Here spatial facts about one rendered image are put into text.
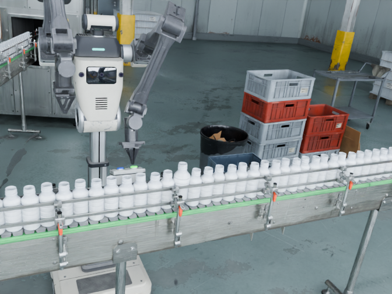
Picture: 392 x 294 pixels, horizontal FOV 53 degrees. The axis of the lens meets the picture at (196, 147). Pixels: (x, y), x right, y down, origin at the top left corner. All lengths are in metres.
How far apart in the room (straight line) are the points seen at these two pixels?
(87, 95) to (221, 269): 1.63
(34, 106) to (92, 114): 3.37
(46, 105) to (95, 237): 3.85
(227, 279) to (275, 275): 0.36
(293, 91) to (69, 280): 2.75
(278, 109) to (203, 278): 1.94
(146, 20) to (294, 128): 7.36
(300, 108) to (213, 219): 2.68
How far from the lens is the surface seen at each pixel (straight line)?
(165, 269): 2.91
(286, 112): 4.13
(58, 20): 1.51
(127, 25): 9.11
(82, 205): 1.53
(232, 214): 1.78
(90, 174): 2.20
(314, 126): 4.58
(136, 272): 2.47
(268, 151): 4.15
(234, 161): 2.40
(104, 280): 2.43
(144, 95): 1.67
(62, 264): 1.56
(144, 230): 1.63
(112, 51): 2.04
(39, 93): 5.29
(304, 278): 3.08
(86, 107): 2.01
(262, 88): 3.96
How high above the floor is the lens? 1.88
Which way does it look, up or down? 23 degrees down
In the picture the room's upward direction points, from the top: 6 degrees clockwise
